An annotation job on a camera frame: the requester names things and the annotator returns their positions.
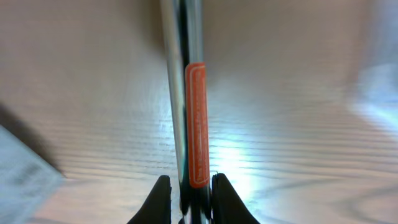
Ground small claw hammer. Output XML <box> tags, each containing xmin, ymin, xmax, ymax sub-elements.
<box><xmin>160</xmin><ymin>0</ymin><xmax>212</xmax><ymax>223</ymax></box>

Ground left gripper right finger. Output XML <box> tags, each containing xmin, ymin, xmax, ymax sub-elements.
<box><xmin>212</xmin><ymin>173</ymin><xmax>259</xmax><ymax>224</ymax></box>

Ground clear plastic container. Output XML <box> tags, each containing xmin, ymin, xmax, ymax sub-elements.
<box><xmin>353</xmin><ymin>0</ymin><xmax>397</xmax><ymax>135</ymax></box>

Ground blue white cardboard box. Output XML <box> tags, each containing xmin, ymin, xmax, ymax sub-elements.
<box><xmin>1</xmin><ymin>127</ymin><xmax>63</xmax><ymax>224</ymax></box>

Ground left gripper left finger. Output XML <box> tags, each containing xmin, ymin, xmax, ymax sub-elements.
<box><xmin>127</xmin><ymin>175</ymin><xmax>172</xmax><ymax>224</ymax></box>

